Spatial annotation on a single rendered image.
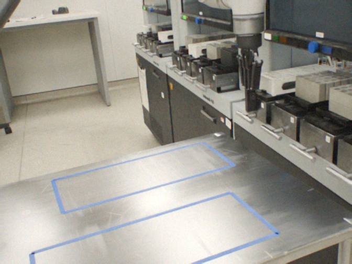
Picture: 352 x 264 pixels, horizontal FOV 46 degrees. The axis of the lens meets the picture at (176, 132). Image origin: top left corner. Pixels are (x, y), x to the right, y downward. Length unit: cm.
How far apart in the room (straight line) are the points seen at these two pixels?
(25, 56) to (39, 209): 395
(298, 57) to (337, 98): 38
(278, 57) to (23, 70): 362
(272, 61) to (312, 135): 40
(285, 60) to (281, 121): 29
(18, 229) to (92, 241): 14
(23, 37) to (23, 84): 49
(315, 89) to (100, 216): 70
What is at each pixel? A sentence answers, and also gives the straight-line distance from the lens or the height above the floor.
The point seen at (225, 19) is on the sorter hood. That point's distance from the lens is 165.
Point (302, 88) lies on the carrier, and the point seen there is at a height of 85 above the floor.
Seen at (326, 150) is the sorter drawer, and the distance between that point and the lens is 105.
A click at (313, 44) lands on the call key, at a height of 99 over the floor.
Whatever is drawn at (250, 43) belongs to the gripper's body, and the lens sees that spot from 122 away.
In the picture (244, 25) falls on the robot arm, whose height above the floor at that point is 103.
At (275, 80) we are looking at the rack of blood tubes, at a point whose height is 86.
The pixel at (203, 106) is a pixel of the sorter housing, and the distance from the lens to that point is 181.
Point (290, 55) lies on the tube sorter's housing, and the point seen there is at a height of 90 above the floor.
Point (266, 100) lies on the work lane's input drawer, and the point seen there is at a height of 81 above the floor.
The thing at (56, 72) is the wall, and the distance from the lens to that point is 470.
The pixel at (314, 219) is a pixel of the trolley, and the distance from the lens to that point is 68.
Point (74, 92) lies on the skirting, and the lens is 475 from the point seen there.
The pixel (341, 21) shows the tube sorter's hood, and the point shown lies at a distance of 107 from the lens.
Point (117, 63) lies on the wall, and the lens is 475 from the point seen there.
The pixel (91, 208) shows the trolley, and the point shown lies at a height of 82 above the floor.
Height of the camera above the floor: 119
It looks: 21 degrees down
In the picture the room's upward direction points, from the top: 5 degrees counter-clockwise
